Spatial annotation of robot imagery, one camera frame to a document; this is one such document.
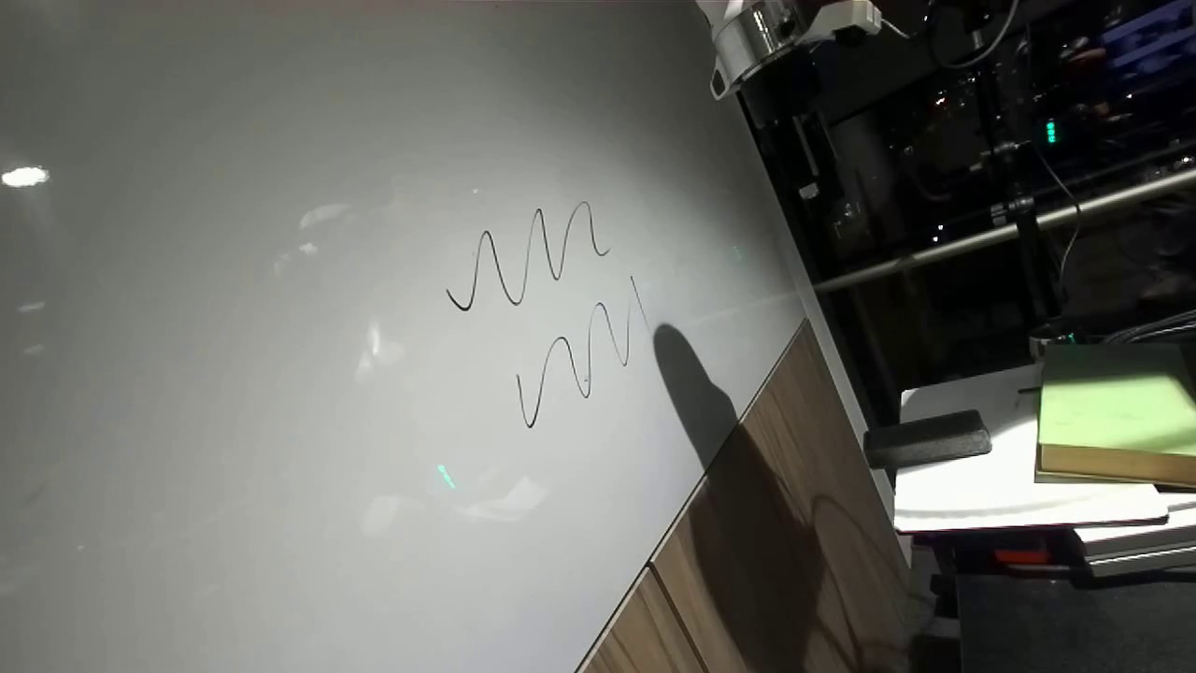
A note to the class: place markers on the black whiteboard eraser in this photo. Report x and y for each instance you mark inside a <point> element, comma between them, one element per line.
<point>927,440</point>

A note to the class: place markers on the large glossy whiteboard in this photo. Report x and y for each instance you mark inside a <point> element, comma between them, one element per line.
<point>310,374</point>

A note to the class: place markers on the black equipment rack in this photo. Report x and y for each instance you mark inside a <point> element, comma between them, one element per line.
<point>921,150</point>

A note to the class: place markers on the silver metal rod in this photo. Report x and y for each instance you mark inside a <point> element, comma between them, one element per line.
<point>996,235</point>

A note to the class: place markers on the small red object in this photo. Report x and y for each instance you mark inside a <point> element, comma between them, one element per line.
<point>1030,559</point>

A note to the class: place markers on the green hardcover book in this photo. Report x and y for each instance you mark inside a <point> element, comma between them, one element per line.
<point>1115,415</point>

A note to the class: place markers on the gray paper stack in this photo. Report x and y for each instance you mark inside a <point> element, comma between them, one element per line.
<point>1143,544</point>

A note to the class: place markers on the brown wooden wall panel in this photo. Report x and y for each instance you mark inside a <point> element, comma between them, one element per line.
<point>773,549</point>

